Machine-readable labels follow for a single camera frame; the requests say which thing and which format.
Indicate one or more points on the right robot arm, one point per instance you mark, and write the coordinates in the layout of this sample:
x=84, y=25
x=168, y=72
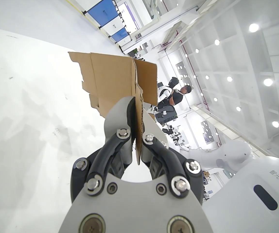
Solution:
x=227, y=155

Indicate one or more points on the person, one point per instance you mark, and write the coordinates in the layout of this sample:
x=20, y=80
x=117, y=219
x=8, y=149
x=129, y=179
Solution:
x=179, y=95

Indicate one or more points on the robot body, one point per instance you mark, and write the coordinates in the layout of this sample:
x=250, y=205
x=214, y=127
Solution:
x=241, y=200

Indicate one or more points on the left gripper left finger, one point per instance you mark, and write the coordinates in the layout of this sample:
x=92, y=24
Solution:
x=114, y=122

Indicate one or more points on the blue partition panel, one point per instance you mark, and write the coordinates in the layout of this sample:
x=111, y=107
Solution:
x=103, y=12
x=121, y=36

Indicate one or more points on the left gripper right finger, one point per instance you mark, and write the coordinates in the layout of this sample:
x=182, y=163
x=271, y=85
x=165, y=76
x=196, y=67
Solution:
x=165, y=155

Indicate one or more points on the small brown carton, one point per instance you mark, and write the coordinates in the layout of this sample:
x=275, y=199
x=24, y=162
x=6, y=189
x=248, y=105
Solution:
x=110, y=73

